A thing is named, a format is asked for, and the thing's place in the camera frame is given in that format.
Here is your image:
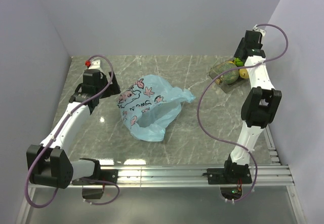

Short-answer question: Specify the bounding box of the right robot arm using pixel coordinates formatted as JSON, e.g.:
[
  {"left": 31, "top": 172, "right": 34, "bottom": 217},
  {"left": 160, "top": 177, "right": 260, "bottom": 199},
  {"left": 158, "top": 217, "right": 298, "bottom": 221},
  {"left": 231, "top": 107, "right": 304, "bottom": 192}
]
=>
[{"left": 223, "top": 30, "right": 282, "bottom": 184}]

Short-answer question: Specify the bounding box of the light blue printed plastic bag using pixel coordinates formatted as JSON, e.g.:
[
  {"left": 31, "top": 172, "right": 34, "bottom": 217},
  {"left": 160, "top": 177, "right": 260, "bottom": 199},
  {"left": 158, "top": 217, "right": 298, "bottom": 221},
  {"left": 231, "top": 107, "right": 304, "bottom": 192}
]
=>
[{"left": 117, "top": 74, "right": 195, "bottom": 142}]

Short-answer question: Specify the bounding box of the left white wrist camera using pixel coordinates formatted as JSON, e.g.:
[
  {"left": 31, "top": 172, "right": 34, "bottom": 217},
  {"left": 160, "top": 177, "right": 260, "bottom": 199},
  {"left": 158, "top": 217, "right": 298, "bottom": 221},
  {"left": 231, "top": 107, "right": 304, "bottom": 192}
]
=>
[{"left": 85, "top": 60, "right": 102, "bottom": 70}]

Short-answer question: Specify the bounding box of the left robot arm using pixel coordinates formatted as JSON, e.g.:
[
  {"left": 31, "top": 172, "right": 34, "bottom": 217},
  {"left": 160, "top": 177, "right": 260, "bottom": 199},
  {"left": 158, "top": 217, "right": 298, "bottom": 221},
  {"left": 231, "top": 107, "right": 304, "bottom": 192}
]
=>
[{"left": 26, "top": 69, "right": 120, "bottom": 189}]

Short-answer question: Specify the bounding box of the aluminium side rail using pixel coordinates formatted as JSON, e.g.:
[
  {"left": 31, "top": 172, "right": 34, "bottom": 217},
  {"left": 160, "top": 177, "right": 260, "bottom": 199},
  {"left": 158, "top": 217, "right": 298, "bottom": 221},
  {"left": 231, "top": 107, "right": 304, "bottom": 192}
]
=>
[{"left": 263, "top": 126, "right": 281, "bottom": 166}]

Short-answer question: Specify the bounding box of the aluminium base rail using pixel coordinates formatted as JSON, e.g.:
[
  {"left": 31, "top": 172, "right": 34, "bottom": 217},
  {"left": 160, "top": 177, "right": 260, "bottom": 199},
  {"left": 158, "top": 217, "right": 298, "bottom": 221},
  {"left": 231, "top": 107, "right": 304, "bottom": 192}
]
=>
[{"left": 25, "top": 165, "right": 296, "bottom": 189}]

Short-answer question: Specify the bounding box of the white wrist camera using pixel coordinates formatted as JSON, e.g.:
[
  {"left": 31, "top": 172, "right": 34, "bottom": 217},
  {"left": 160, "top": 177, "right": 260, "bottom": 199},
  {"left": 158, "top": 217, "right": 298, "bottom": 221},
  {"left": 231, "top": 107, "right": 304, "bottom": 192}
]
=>
[
  {"left": 85, "top": 60, "right": 102, "bottom": 70},
  {"left": 252, "top": 24, "right": 266, "bottom": 36}
]

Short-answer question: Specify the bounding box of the green melon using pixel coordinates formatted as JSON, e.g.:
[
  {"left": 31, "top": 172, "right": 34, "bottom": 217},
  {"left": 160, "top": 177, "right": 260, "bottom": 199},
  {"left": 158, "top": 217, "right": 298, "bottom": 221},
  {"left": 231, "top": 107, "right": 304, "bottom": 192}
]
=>
[{"left": 216, "top": 62, "right": 239, "bottom": 85}]

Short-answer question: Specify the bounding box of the green striped round fruit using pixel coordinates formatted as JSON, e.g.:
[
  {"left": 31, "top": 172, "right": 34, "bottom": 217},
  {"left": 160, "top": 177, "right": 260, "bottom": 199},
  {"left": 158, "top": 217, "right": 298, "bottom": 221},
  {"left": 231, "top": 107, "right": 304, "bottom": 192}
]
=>
[{"left": 233, "top": 58, "right": 244, "bottom": 67}]

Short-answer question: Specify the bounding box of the yellow lemon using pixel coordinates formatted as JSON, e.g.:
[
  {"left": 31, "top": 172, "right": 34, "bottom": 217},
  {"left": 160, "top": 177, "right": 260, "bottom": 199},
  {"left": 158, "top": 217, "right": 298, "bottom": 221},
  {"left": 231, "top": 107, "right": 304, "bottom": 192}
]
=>
[{"left": 239, "top": 68, "right": 249, "bottom": 79}]

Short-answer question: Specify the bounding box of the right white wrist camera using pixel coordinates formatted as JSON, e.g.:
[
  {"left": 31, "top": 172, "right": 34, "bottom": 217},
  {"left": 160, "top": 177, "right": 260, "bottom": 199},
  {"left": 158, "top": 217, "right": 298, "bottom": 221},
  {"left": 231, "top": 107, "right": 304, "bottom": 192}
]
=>
[{"left": 252, "top": 24, "right": 266, "bottom": 36}]

